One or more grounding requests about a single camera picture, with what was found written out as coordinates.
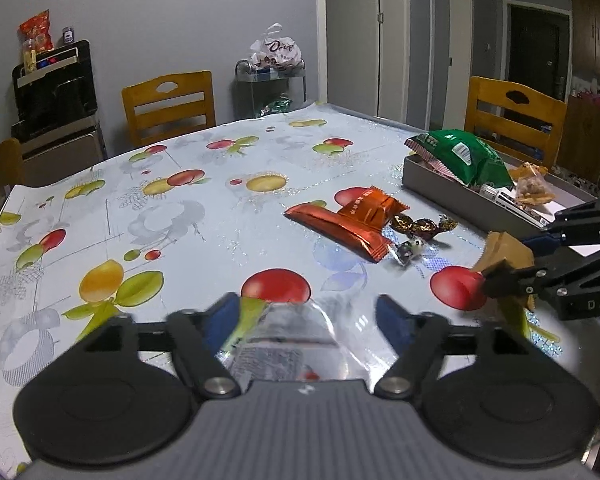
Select red snack bag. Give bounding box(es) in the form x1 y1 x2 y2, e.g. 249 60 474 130
18 8 55 53

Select dark brown stick packet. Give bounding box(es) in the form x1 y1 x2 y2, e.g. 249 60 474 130
479 184 551 226

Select short orange snack packet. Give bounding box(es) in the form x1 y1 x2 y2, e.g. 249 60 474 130
336 186 410 233

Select wooden chair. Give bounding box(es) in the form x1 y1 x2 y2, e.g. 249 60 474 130
464 76 568 171
0 138 26 196
121 71 217 148

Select white door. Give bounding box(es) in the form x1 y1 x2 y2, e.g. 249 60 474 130
325 0 431 128

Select dark brown twist-wrapped candy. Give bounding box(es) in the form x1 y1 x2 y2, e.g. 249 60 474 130
411 215 457 239

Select tan packet of nuts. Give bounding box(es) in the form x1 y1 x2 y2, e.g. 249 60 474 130
509 162 556 206

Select black water dispenser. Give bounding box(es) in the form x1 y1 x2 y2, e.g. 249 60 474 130
11 40 106 173

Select metal cart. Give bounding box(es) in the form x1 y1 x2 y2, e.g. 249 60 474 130
235 57 307 121

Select silver clear snack packet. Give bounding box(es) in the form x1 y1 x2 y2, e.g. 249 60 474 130
220 300 376 386

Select green packet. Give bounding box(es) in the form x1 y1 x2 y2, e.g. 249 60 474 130
260 95 293 118

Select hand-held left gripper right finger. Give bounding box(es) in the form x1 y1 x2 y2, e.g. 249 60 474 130
372 294 526 401

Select grey cardboard box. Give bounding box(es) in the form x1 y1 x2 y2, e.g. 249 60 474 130
402 152 600 241

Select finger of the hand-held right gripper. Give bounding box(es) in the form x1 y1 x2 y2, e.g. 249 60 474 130
522 200 600 261
481 242 600 302

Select fruit print tablecloth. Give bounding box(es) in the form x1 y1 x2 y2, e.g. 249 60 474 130
0 101 600 476

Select green snack bag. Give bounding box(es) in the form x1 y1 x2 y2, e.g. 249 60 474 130
405 129 515 191

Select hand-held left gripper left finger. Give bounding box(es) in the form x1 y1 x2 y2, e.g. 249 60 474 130
77 292 241 401

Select small brown paper packet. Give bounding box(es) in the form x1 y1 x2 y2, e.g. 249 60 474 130
472 231 537 311

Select small silver candy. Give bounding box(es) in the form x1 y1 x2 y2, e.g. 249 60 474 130
394 239 425 267

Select white plastic bag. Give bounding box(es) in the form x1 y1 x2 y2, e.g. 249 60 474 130
249 22 302 72

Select long orange snack packet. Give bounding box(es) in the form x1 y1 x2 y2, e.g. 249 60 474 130
284 202 393 264

